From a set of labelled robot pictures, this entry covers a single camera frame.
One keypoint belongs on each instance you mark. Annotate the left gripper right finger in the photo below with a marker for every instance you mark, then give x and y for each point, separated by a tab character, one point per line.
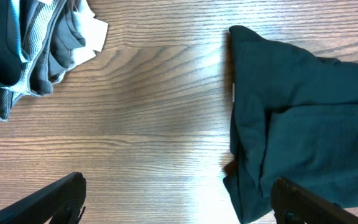
293	204

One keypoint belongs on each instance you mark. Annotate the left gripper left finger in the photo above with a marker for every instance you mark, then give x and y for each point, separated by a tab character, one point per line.
59	202

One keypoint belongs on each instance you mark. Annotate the dark green t-shirt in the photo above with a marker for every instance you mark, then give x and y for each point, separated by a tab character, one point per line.
295	116

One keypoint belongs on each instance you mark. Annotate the grey garment in pile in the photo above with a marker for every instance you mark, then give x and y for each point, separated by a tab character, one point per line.
37	41

